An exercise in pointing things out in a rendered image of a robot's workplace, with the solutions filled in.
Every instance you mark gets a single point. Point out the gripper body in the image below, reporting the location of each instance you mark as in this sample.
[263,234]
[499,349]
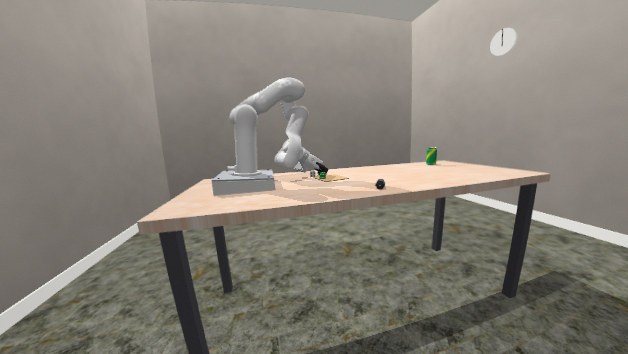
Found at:
[311,161]

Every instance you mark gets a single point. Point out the tan square mat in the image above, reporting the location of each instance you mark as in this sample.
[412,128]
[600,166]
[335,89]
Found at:
[331,178]

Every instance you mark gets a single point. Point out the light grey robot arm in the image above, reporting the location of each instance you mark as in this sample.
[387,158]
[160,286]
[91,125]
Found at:
[246,123]

